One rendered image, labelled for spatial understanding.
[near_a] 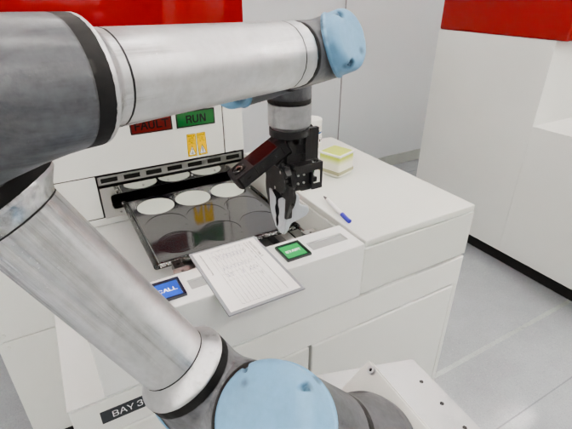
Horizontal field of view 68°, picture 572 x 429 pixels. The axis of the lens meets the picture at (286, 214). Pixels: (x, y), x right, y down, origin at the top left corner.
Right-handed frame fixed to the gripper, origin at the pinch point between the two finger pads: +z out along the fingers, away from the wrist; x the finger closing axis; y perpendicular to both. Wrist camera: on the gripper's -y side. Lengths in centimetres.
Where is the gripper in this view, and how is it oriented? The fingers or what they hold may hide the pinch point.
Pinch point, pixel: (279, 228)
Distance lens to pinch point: 82.8
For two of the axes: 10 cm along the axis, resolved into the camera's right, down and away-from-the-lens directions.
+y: 8.7, -2.4, 4.4
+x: -5.0, -4.1, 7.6
